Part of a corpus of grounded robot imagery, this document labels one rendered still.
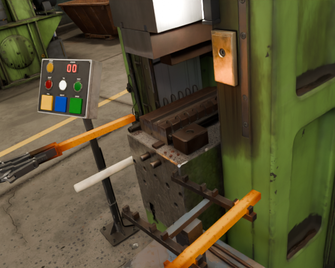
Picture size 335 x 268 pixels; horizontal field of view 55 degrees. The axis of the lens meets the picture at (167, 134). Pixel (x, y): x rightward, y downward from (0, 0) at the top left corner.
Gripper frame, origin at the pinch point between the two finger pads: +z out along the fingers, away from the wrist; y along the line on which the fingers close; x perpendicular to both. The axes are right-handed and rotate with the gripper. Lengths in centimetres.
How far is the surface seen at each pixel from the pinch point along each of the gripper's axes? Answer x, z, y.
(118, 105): -108, 140, -246
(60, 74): 7, 30, -58
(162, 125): -7.8, 44.7, 5.0
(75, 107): -6, 27, -43
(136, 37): 27, 44, -1
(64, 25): -93, 311, -860
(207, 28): 24, 71, 8
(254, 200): -11, 38, 56
